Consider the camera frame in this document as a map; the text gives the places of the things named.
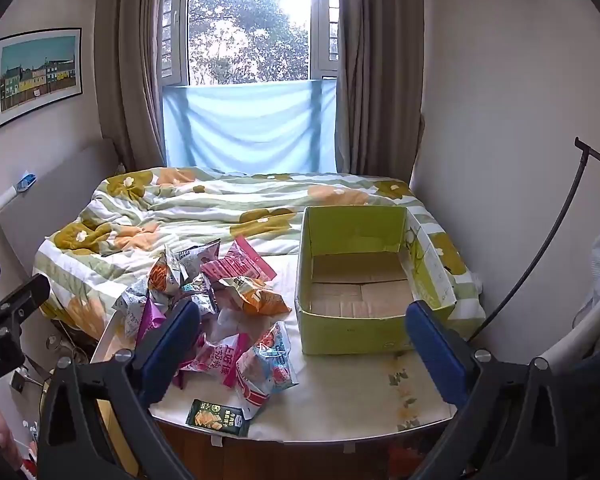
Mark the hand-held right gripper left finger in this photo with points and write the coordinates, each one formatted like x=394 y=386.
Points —
x=172 y=355

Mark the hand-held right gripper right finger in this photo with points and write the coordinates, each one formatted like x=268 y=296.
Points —
x=437 y=355

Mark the pink and white snack packet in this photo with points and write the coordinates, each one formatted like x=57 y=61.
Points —
x=210 y=360

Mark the purple snack packet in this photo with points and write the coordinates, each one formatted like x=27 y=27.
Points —
x=149 y=325

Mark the pale printed snack bag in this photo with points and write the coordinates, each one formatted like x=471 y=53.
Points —
x=129 y=312

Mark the dark green cracker packet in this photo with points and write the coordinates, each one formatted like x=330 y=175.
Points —
x=215 y=417

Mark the green cardboard box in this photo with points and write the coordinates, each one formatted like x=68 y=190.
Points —
x=355 y=305

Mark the light blue red snack packet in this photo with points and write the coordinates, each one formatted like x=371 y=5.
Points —
x=270 y=365

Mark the dark silver snack packet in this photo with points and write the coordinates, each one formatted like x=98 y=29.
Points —
x=200 y=296

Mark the orange striped snack packet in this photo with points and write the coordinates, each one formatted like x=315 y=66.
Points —
x=164 y=275

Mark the grey headboard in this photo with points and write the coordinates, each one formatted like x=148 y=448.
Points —
x=50 y=200

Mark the orange and white chip bag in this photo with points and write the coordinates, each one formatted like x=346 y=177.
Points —
x=252 y=296

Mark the grey chip bag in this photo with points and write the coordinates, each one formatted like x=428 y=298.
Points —
x=195 y=256

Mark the blue and white small item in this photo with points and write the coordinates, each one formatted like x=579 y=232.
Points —
x=26 y=181

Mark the floral striped blanket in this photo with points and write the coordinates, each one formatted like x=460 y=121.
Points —
x=190 y=210

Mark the light blue window cloth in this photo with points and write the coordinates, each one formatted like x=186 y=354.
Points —
x=250 y=127

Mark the brown curtain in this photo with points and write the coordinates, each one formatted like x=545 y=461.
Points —
x=130 y=60
x=380 y=70

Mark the window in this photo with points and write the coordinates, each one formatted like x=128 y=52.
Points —
x=250 y=20

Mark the framed wall poster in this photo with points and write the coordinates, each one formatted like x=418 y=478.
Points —
x=35 y=75

